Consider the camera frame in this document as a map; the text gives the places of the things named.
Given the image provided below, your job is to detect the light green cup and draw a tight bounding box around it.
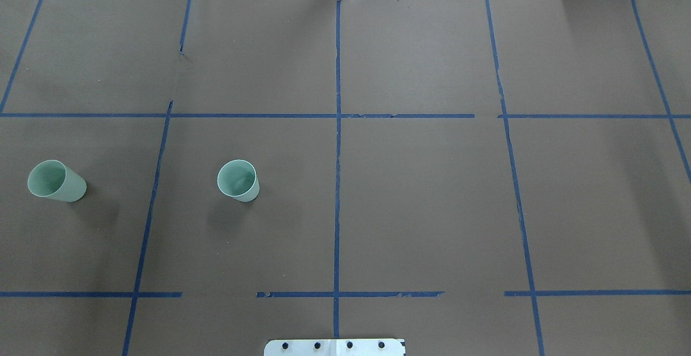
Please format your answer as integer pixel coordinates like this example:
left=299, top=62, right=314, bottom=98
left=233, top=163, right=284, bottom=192
left=216, top=159, right=261, bottom=203
left=27, top=160, right=87, bottom=203

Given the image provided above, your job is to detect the brown paper table cover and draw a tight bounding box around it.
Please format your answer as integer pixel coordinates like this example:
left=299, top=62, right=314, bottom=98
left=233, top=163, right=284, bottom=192
left=2, top=0, right=689, bottom=355

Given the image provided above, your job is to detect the white metal mounting plate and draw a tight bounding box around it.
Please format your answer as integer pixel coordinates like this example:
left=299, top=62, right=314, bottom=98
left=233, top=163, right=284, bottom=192
left=263, top=338, right=407, bottom=355

